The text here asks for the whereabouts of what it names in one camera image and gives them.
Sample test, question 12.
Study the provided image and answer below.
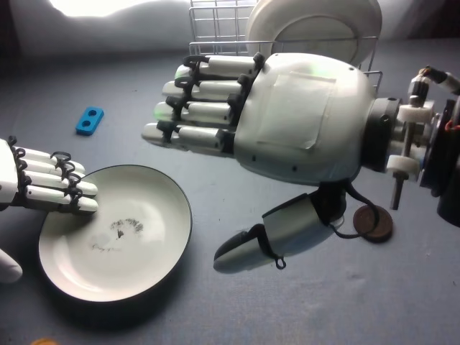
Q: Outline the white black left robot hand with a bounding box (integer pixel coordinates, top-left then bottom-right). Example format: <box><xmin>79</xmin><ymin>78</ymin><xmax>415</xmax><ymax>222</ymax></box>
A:
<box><xmin>0</xmin><ymin>135</ymin><xmax>100</xmax><ymax>285</ymax></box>

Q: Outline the white plate with dark rim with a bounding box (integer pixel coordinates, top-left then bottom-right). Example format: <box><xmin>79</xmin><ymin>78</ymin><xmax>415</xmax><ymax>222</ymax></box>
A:
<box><xmin>245</xmin><ymin>0</ymin><xmax>382</xmax><ymax>69</ymax></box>
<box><xmin>38</xmin><ymin>164</ymin><xmax>194</xmax><ymax>302</ymax></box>

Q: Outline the silver wire dish rack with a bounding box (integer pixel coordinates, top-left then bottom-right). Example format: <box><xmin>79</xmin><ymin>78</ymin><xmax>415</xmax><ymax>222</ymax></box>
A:
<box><xmin>188</xmin><ymin>0</ymin><xmax>384</xmax><ymax>100</ymax></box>

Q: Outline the blue block with two holes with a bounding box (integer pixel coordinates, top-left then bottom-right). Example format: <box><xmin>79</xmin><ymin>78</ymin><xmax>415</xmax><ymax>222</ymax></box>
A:
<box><xmin>74</xmin><ymin>106</ymin><xmax>106</xmax><ymax>137</ymax></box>

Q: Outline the round dark brown cookie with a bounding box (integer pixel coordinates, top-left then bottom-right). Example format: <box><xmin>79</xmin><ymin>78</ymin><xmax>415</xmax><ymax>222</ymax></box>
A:
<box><xmin>353</xmin><ymin>204</ymin><xmax>395</xmax><ymax>244</ymax></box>

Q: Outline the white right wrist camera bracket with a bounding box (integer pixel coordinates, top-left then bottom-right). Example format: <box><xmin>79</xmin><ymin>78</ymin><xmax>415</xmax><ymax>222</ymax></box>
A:
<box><xmin>386</xmin><ymin>96</ymin><xmax>438</xmax><ymax>211</ymax></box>

